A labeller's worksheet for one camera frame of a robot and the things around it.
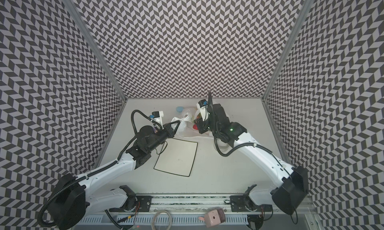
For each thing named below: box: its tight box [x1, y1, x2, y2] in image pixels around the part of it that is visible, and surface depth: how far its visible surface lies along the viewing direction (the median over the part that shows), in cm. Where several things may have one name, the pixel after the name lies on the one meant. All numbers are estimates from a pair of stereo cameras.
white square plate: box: [153, 138, 198, 177], surface depth 88 cm
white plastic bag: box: [170, 107, 199, 137], surface depth 76 cm
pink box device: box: [198, 208, 226, 228], surface depth 65 cm
